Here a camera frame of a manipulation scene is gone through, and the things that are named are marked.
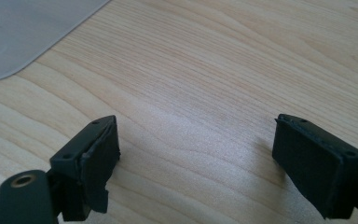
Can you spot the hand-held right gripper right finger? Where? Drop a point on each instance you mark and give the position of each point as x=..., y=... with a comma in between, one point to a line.
x=317, y=161

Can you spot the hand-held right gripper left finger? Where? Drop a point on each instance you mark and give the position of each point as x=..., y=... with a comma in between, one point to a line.
x=74, y=161

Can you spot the clear plastic storage box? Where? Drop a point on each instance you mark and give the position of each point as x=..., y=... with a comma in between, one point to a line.
x=21, y=34

